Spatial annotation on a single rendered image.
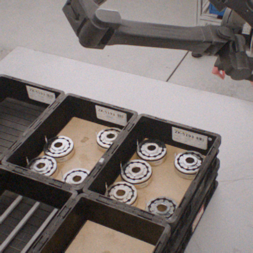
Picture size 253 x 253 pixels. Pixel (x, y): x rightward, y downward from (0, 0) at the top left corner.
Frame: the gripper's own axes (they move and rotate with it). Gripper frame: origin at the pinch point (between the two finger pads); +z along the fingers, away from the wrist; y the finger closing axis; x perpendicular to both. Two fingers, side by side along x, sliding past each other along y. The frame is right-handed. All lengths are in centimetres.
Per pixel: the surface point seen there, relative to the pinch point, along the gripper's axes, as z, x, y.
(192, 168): 11.7, -28.8, -5.4
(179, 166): 11.2, -29.7, -9.8
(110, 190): 5, -47, -25
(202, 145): 14.1, -19.0, -6.3
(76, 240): 1, -65, -26
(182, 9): 177, 156, -112
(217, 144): 7.6, -20.0, -0.1
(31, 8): 161, 116, -224
